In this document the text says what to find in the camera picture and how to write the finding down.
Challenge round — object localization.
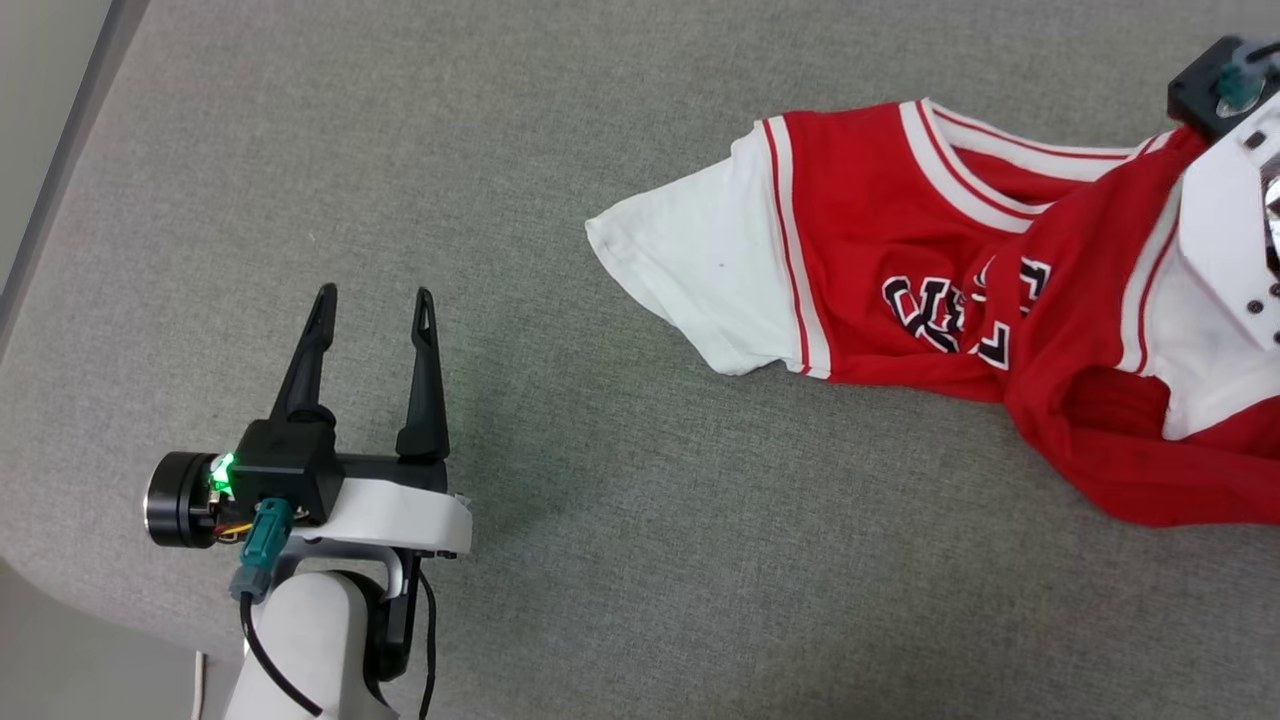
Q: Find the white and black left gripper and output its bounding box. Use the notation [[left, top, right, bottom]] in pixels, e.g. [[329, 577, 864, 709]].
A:
[[145, 283, 473, 559]]

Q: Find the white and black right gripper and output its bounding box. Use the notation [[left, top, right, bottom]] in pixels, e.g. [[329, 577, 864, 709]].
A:
[[1180, 95, 1280, 351]]

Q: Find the red and white basketball jersey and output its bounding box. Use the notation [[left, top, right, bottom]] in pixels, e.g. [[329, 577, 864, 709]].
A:
[[585, 97, 1280, 529]]

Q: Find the teal right camera cable plug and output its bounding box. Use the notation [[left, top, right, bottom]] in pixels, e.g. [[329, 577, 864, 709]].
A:
[[1213, 55, 1269, 111]]

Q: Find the teal camera cable plug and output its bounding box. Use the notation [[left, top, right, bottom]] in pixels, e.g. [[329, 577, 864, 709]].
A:
[[1213, 55, 1269, 111], [229, 498, 297, 604]]

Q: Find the teal left camera cable plug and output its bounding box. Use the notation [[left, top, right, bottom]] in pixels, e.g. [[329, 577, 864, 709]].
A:
[[229, 498, 297, 604]]

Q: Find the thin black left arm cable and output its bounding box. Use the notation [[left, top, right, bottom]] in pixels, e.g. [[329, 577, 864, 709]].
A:
[[413, 568, 439, 720]]

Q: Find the black left camera cable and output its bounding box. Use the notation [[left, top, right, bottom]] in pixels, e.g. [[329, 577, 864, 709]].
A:
[[238, 595, 326, 719]]

